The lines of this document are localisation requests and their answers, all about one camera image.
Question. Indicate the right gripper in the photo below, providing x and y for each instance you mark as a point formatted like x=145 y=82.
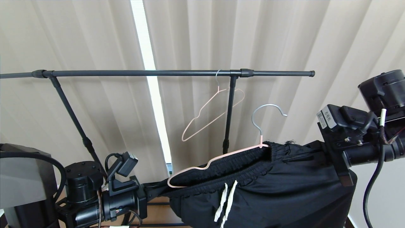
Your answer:
x=364 y=155

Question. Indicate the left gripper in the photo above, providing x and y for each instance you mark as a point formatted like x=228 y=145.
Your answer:
x=123 y=202

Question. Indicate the black shorts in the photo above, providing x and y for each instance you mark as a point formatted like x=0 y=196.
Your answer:
x=284 y=196

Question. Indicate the pink clothes hanger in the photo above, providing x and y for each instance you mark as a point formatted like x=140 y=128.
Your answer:
x=257 y=125
x=205 y=109

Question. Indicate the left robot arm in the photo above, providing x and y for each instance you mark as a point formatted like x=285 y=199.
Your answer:
x=25 y=177

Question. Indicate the black clothes rack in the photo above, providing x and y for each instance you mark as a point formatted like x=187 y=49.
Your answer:
x=126 y=73

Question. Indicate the window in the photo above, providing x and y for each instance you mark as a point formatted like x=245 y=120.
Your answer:
x=148 y=57

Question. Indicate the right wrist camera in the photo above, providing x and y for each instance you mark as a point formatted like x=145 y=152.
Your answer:
x=345 y=122

